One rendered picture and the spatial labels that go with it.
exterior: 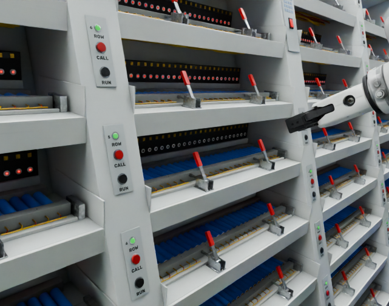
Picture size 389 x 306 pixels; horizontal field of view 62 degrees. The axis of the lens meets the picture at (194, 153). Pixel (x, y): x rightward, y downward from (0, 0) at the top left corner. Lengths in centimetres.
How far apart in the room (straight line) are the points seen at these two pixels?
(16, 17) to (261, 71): 78
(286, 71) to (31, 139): 80
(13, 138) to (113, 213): 20
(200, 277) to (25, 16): 60
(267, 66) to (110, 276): 81
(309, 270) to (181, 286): 56
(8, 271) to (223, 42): 66
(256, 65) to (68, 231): 83
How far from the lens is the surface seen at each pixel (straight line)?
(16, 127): 54
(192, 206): 71
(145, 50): 94
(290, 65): 112
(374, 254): 185
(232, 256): 86
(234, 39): 91
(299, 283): 114
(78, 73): 59
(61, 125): 56
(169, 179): 75
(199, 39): 81
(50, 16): 61
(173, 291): 74
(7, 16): 59
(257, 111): 92
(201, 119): 75
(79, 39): 61
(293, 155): 110
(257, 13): 119
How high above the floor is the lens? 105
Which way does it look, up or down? 2 degrees down
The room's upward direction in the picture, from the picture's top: 9 degrees counter-clockwise
